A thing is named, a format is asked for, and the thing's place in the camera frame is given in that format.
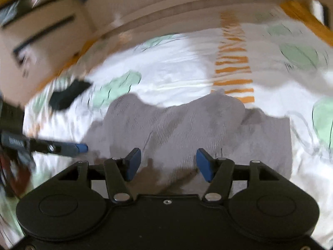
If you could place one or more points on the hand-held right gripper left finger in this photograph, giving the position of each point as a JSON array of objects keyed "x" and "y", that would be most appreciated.
[{"x": 133, "y": 164}]

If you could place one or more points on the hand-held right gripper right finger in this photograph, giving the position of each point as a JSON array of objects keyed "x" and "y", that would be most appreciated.
[{"x": 204, "y": 165}]

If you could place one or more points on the cardboard box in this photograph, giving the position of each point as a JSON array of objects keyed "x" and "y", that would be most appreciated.
[{"x": 39, "y": 36}]

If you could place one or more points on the dark red clothing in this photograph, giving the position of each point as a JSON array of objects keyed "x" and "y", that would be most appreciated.
[{"x": 13, "y": 174}]

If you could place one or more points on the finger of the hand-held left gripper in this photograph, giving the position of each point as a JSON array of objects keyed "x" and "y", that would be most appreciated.
[{"x": 62, "y": 148}]

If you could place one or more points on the grey knit hoodie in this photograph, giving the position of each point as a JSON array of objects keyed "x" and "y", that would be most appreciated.
[{"x": 182, "y": 138}]

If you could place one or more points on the wooden bed frame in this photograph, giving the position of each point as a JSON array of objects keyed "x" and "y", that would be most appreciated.
[{"x": 187, "y": 2}]

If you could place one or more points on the leaf print bedsheet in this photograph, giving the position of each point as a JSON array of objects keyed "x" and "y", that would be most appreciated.
[{"x": 182, "y": 65}]

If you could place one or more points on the black folded cloth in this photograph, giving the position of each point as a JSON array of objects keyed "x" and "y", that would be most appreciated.
[{"x": 69, "y": 93}]

